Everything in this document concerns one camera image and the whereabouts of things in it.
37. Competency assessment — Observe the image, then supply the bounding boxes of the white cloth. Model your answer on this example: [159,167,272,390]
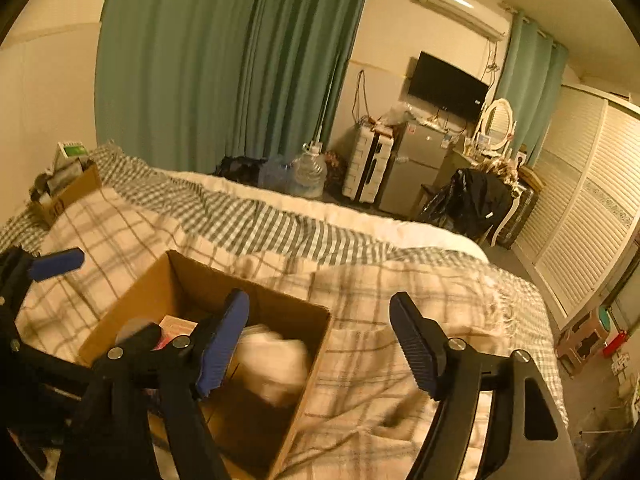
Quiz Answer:
[234,324,312,407]

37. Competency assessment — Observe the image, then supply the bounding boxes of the white air conditioner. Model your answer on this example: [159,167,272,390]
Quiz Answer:
[416,0,514,42]

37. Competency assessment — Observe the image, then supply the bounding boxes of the pink packet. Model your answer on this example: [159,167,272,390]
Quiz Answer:
[158,314,199,351]

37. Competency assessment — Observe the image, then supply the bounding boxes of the silver mini fridge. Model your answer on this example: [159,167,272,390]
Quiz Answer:
[377,120,459,219]

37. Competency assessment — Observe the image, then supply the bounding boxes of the clear water jug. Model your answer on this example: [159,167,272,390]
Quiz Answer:
[290,142,329,200]

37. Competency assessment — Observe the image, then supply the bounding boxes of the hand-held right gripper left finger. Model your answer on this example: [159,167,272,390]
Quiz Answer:
[55,289,250,480]

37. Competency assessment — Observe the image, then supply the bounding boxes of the green curtain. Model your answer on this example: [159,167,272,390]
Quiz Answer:
[495,7,571,167]
[95,0,273,173]
[235,0,377,161]

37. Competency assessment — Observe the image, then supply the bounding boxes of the blue water jug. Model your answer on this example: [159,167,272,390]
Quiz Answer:
[257,156,296,192]

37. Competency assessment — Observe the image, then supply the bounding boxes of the hanging wall cables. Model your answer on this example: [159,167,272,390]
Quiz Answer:
[351,69,372,122]

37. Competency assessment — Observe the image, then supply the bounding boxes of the white pole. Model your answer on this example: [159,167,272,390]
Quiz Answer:
[312,84,334,150]

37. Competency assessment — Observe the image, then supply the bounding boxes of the white and green carton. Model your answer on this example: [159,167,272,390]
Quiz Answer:
[56,141,89,171]

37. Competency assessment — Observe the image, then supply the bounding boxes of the black wall television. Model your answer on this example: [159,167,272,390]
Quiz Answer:
[407,51,490,124]

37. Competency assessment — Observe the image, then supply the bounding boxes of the black bag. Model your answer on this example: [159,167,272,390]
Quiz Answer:
[215,156,269,182]

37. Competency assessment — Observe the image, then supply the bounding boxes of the small cardboard box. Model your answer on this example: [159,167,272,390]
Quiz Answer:
[27,160,104,232]

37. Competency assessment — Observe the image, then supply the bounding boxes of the white duvet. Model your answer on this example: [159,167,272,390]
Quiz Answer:
[165,170,490,262]

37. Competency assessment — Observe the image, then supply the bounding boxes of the red container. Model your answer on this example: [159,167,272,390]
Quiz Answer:
[602,330,629,359]

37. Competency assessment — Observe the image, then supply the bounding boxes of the white oval vanity mirror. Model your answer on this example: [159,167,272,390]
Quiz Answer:
[476,98,516,155]

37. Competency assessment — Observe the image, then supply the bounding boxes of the black jacket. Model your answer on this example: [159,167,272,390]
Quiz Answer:
[424,167,516,242]

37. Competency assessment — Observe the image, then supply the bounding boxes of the white louvered wardrobe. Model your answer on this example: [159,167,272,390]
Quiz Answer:
[514,84,640,332]

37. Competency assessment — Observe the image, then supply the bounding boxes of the dark suitcase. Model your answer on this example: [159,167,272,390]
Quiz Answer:
[497,182,541,252]

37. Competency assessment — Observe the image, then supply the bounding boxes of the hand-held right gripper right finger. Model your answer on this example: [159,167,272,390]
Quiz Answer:
[389,291,584,480]

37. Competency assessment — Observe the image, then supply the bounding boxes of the large cardboard box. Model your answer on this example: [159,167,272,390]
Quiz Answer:
[77,249,334,480]

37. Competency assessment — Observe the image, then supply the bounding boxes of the green checked bed sheet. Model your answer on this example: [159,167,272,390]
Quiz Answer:
[0,142,571,431]

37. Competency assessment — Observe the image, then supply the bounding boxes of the beige plastic stool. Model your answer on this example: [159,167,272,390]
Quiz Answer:
[556,309,617,377]

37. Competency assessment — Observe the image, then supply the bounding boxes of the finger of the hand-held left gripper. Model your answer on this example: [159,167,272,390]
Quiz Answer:
[0,246,86,306]
[0,332,98,401]

